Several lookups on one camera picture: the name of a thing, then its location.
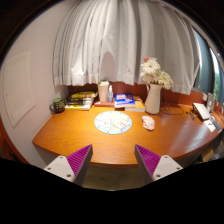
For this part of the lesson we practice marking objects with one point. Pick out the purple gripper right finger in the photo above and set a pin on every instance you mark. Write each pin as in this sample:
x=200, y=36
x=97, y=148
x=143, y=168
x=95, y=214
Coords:
x=152, y=166

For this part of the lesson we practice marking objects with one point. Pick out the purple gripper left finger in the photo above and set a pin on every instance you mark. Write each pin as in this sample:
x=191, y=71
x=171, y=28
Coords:
x=73, y=167

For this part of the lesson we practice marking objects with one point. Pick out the pink computer mouse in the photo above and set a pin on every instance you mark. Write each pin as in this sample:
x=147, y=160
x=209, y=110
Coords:
x=148, y=123

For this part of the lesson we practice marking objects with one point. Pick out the round blue mouse pad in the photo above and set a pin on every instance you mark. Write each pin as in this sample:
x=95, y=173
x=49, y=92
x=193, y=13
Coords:
x=113, y=122

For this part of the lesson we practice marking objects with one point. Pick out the yellow book under blue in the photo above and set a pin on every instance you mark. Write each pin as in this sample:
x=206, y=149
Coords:
x=139, y=105

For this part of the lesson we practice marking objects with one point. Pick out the dark green mug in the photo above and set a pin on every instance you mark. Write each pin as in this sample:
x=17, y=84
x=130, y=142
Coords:
x=57, y=106

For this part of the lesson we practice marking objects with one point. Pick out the white ceramic vase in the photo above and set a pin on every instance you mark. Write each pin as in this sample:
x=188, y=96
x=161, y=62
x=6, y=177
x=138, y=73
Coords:
x=152, y=103

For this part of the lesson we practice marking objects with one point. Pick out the stack of dark books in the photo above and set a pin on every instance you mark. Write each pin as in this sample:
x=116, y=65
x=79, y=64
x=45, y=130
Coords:
x=80, y=100

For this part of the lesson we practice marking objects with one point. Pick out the white tablet device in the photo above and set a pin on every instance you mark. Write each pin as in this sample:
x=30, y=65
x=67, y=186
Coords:
x=200, y=110

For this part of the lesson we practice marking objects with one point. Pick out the clear spray bottle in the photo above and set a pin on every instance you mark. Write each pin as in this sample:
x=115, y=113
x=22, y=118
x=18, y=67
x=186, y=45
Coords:
x=110, y=94

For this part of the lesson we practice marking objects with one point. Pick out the white cylindrical container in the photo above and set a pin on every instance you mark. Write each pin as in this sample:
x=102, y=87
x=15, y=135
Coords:
x=103, y=90

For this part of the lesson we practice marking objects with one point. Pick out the white and pink flowers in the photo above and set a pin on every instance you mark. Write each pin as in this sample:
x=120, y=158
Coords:
x=151, y=73

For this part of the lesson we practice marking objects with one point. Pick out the white curtain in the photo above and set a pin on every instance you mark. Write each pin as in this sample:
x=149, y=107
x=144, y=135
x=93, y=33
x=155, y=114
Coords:
x=108, y=40

